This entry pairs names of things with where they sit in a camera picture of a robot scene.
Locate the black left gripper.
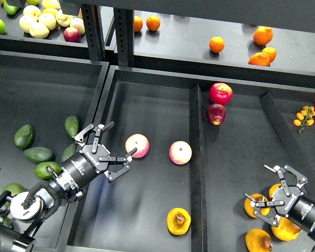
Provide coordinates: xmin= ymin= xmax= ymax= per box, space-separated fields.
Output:
xmin=60 ymin=121 xmax=139 ymax=188

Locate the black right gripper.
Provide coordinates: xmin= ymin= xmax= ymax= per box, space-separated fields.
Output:
xmin=244 ymin=164 xmax=315 ymax=234

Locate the dark green avocado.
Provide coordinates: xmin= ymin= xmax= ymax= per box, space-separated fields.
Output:
xmin=24 ymin=146 xmax=54 ymax=164

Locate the yellow pear beside arm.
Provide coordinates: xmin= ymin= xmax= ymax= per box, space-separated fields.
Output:
xmin=244 ymin=193 xmax=270 ymax=218

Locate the yellow pear under arm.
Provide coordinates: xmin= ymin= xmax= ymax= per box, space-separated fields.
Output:
xmin=271 ymin=217 xmax=302 ymax=242

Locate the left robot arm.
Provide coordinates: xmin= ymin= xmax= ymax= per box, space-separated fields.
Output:
xmin=0 ymin=122 xmax=137 ymax=251

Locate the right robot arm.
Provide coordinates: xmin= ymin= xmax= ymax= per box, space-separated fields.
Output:
xmin=244 ymin=165 xmax=315 ymax=251

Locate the green avocado upper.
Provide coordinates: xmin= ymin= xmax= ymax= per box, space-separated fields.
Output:
xmin=64 ymin=115 xmax=80 ymax=139

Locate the yellow pear bottom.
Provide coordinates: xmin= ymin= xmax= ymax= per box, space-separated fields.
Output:
xmin=245 ymin=229 xmax=272 ymax=252

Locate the green avocado middle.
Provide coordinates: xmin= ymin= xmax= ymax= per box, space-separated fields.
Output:
xmin=34 ymin=162 xmax=61 ymax=181

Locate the dark avocado far left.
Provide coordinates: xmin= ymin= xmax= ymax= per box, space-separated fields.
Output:
xmin=14 ymin=124 xmax=34 ymax=149

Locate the light green avocado large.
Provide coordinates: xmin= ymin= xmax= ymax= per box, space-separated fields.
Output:
xmin=2 ymin=183 xmax=26 ymax=197

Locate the pale yellow pear front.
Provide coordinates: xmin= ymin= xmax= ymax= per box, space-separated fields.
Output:
xmin=29 ymin=22 xmax=49 ymax=39

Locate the pale yellow pear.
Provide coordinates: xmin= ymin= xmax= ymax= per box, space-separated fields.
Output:
xmin=19 ymin=15 xmax=37 ymax=34
xmin=23 ymin=5 xmax=41 ymax=21
xmin=38 ymin=13 xmax=57 ymax=30
xmin=56 ymin=9 xmax=74 ymax=27
xmin=29 ymin=22 xmax=49 ymax=39

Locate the pale yellow pear right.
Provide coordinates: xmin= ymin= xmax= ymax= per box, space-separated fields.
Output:
xmin=56 ymin=9 xmax=74 ymax=27

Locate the pale yellow pear middle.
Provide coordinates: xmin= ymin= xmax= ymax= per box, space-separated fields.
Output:
xmin=38 ymin=13 xmax=57 ymax=30

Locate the pale yellow pear left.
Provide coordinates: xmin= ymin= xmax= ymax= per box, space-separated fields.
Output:
xmin=19 ymin=15 xmax=37 ymax=34

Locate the pale yellow pear top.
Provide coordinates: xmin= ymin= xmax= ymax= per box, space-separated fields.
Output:
xmin=23 ymin=5 xmax=41 ymax=21

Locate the pink apple left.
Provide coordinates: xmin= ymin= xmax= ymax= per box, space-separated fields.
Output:
xmin=125 ymin=133 xmax=150 ymax=158

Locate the pink apple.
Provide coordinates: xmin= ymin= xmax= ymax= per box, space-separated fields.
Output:
xmin=169 ymin=141 xmax=192 ymax=165
xmin=125 ymin=133 xmax=150 ymax=158

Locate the orange cherry tomato cluster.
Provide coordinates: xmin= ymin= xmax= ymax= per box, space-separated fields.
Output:
xmin=293 ymin=106 xmax=315 ymax=134

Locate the pink apple right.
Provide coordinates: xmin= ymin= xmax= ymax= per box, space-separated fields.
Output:
xmin=169 ymin=141 xmax=192 ymax=165

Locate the black middle divided bin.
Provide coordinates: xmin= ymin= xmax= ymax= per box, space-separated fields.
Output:
xmin=56 ymin=66 xmax=315 ymax=251

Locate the dark red apple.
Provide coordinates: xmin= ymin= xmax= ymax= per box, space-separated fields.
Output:
xmin=206 ymin=103 xmax=226 ymax=126

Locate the red apple on shelf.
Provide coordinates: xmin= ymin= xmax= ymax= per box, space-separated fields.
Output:
xmin=64 ymin=27 xmax=81 ymax=43

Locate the bright red apple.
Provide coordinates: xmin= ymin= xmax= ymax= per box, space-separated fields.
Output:
xmin=209 ymin=82 xmax=233 ymax=105

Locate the pink peach on shelf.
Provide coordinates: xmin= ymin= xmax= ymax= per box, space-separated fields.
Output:
xmin=70 ymin=17 xmax=85 ymax=35

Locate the orange on shelf left edge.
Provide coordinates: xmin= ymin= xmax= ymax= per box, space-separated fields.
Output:
xmin=134 ymin=15 xmax=143 ymax=33

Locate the orange right front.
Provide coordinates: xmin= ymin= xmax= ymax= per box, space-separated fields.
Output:
xmin=248 ymin=52 xmax=270 ymax=67

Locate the orange right small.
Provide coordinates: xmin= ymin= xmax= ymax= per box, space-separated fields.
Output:
xmin=261 ymin=47 xmax=277 ymax=62

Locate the yellow lemon on shelf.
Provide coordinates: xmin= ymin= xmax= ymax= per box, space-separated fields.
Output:
xmin=42 ymin=8 xmax=58 ymax=17

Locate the large orange top right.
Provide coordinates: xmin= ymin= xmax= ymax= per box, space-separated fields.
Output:
xmin=253 ymin=26 xmax=274 ymax=46

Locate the dark avocado by wall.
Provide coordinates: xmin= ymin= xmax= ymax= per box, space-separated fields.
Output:
xmin=61 ymin=143 xmax=78 ymax=163

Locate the black shelf post left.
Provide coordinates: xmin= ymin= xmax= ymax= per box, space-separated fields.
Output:
xmin=81 ymin=4 xmax=106 ymax=61

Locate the black shelf post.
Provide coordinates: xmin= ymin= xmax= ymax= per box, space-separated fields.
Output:
xmin=81 ymin=4 xmax=106 ymax=61
xmin=113 ymin=8 xmax=134 ymax=67

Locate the black shelf post right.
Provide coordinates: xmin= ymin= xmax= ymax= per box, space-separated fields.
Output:
xmin=113 ymin=8 xmax=134 ymax=67

